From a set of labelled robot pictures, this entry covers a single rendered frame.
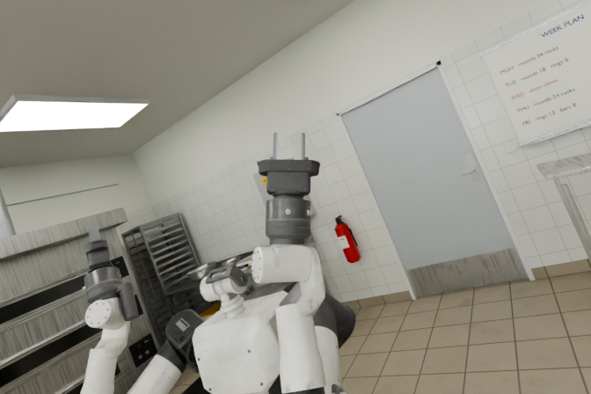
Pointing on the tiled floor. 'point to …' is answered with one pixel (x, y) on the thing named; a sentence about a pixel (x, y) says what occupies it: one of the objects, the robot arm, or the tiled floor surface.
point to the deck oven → (62, 310)
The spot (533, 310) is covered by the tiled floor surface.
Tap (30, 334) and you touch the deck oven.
